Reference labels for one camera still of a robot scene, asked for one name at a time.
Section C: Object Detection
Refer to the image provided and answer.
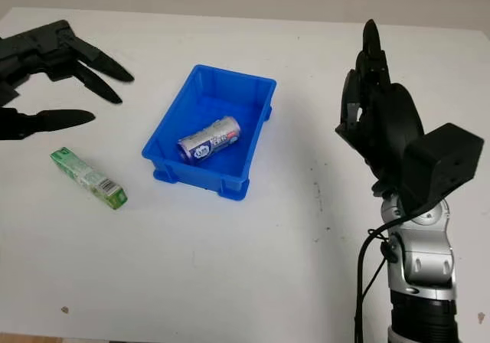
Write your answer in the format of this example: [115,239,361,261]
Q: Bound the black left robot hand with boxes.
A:
[0,20,135,142]

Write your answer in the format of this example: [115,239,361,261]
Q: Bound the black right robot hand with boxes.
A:
[335,18,425,191]

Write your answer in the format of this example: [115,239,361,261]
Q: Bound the green toothpaste box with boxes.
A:
[50,147,129,210]

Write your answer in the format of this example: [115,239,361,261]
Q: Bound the blue plastic tray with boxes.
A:
[141,64,277,203]

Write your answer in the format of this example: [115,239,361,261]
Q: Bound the silver blue can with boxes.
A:
[176,116,241,164]

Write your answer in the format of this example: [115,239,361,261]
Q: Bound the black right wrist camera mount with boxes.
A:
[400,122,485,216]

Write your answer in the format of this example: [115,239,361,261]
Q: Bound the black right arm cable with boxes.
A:
[354,204,418,343]

